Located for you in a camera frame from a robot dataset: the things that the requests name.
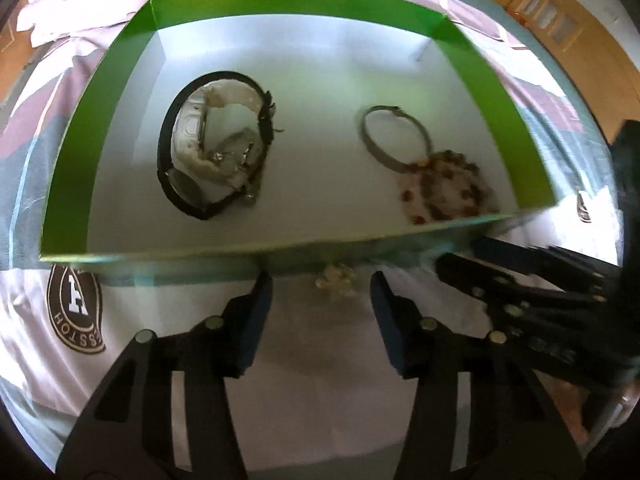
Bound brown bead bracelet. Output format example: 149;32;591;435
414;148;499;221

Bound small silver earring cluster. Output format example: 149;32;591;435
314;264;356;300

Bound silver bangle bracelet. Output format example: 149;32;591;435
359;104;434;174

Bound black strap watch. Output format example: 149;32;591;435
156;70;276;221

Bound person's right hand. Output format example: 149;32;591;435
536;372;639;457

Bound patterned bed quilt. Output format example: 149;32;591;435
1;11;605;479

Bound wooden wardrobe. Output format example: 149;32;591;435
492;0;639;143

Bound green cardboard box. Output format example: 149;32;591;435
39;0;556;280

